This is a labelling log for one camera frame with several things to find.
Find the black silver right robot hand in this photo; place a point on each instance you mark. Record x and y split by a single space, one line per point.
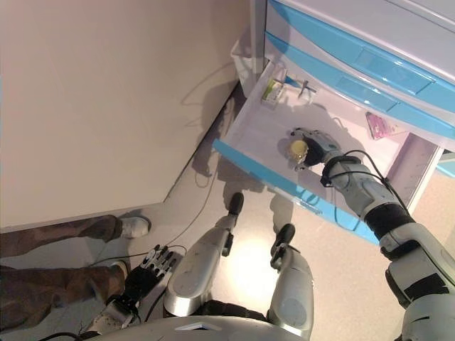
320 149

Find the green white medicine box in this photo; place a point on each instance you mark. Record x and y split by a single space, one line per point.
273 91

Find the metal tweezers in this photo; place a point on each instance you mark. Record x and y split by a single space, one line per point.
305 89

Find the camouflage trouser leg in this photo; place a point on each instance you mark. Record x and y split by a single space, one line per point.
64 236
53 295

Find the white cart side bin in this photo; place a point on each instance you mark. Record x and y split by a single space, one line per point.
245 67

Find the white medical drawer cart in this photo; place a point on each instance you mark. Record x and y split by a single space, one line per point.
257 32

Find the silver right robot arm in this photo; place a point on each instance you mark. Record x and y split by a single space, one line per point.
359 188

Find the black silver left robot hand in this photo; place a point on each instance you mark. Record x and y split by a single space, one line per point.
140 282

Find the blue fronted cart drawer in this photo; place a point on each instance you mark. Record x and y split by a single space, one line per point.
366 89
256 138
384 58

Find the white sneaker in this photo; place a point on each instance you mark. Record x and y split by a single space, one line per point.
119 271
134 227

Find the light blue cart bin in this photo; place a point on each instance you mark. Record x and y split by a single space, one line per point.
446 167

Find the yellow medicine bottle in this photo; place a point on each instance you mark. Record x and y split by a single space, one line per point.
298 150

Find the pink blister pack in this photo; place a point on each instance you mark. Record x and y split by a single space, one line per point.
380 126

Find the white blue medicine box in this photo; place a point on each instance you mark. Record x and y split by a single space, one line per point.
291 94

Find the silver left robot leg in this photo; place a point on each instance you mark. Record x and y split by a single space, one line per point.
195 270

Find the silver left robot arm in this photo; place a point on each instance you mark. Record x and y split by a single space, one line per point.
110 318

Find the silver robot torso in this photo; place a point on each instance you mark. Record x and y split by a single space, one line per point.
213 330

